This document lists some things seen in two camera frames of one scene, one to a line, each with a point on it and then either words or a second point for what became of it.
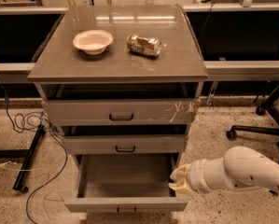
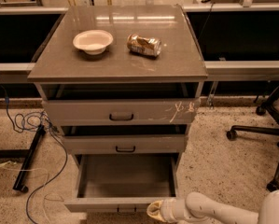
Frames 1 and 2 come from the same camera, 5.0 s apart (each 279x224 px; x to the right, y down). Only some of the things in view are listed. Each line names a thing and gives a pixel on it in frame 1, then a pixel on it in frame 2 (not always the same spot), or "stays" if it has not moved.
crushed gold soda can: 150,47 stays
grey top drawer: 120,111 stays
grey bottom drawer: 125,183 stays
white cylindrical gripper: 195,175 → 168,209
